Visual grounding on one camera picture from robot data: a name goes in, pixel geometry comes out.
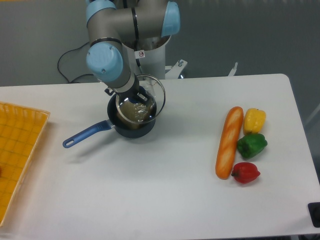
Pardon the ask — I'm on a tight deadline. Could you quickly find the black device at table edge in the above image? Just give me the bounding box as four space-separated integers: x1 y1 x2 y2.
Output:
307 202 320 228

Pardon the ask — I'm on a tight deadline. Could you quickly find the glass pot lid blue knob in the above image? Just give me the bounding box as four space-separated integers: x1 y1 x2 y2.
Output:
115 74 166 125

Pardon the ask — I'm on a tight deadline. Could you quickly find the orange plastic basket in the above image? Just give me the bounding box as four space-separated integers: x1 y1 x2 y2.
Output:
0 102 50 226

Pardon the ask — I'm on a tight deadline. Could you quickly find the orange toy baguette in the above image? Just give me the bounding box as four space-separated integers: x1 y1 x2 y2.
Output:
215 106 244 180

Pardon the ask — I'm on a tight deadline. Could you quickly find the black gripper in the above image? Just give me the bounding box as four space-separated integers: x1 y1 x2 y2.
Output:
104 76 148 102

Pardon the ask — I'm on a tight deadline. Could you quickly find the wrapped brown bread slice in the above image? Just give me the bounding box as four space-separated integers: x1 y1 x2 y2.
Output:
115 86 157 124

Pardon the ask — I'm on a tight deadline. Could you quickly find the red toy bell pepper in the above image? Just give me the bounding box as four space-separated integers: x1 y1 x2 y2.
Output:
231 162 261 184

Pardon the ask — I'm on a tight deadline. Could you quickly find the green toy bell pepper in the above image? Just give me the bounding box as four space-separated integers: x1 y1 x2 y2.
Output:
237 133 268 159

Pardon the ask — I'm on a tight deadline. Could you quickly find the yellow toy bell pepper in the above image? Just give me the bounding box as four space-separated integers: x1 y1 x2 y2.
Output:
243 108 267 136

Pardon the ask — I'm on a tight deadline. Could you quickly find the black cable on floor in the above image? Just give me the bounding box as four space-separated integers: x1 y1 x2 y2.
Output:
57 43 96 84

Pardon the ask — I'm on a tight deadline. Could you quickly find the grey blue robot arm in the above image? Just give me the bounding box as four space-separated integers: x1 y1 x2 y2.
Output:
86 0 181 96

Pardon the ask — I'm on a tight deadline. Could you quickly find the white table bracket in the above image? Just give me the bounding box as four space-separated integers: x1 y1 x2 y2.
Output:
228 62 238 77

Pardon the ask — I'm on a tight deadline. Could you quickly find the dark blue saucepan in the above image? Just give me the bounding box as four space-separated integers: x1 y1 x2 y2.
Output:
62 95 156 148

